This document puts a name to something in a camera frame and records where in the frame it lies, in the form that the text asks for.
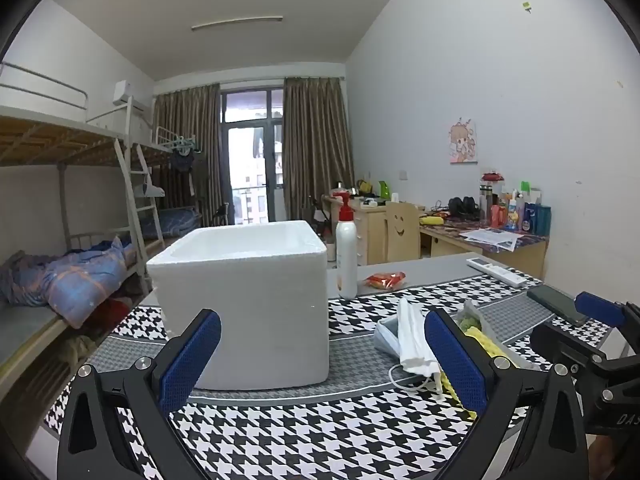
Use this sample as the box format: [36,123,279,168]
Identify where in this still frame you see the white remote control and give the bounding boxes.
[466,256,528,289]

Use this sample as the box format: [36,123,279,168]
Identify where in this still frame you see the person's right forearm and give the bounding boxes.
[585,430,636,480]

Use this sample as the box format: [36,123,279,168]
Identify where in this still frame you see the cartoon wall poster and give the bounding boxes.
[449,119,479,165]

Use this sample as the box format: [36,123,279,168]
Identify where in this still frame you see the white face mask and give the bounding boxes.
[390,296,443,393]

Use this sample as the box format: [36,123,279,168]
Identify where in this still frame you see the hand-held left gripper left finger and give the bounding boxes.
[56,308,222,480]

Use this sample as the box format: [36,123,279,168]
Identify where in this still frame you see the white foam box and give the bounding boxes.
[146,220,329,391]

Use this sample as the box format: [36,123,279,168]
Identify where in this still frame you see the white bed ladder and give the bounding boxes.
[114,137,166,263]

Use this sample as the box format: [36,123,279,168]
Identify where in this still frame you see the red cloth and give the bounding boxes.
[90,295,146,331]

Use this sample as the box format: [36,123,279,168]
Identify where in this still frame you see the red snack packet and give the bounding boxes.
[361,271,407,291]

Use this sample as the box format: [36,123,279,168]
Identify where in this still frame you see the wooden desk with drawers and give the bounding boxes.
[322,195,388,266]

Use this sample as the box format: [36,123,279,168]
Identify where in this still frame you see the yellow foam net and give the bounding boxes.
[440,327,516,418]

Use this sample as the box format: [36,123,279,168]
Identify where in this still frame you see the group of toiletry bottles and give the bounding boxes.
[477,170,552,236]

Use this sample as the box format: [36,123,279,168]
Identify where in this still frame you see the white lotion pump bottle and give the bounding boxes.
[332,191,359,300]

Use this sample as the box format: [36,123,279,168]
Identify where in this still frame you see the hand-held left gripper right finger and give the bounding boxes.
[424,307,591,480]

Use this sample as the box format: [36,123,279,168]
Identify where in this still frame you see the ceiling tube light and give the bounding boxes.
[190,16,283,31]

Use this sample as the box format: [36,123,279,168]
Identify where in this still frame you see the printed paper sheets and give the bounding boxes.
[459,227,521,252]

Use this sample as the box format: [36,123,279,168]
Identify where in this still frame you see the blue checked mattress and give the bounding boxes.
[140,207,201,238]

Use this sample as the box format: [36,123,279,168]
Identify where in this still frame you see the wooden desk with patterned cover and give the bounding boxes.
[419,217,549,281]

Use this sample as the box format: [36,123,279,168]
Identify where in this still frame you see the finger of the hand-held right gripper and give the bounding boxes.
[530,320,609,369]
[574,291,640,331]

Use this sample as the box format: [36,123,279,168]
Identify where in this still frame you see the brown curtain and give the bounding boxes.
[152,84,222,226]
[283,76,357,221]

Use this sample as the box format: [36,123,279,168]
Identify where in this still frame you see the wooden chair with smile cutout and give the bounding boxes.
[384,202,421,263]

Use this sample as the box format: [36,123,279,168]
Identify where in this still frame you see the black headphones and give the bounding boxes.
[447,196,482,221]

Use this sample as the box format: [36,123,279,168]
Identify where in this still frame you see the houndstooth tablecloth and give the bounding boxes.
[42,275,616,480]

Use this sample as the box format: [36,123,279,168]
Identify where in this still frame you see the blue checked quilt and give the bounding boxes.
[0,237,138,330]

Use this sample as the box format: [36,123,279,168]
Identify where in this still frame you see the white air conditioner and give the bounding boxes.
[112,80,153,111]

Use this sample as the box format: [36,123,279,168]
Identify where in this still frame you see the black phone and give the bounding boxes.
[526,284,591,326]

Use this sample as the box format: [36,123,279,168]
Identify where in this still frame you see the green printed plastic packet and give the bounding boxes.
[452,300,541,371]

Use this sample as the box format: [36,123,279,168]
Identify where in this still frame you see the grey metal bunk bed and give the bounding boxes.
[135,125,211,251]
[0,62,166,411]

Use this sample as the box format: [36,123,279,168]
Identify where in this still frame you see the dark hanging clothes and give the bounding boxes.
[167,135,206,181]

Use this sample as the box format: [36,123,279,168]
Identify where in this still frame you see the glass balcony door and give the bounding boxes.
[220,87,286,226]

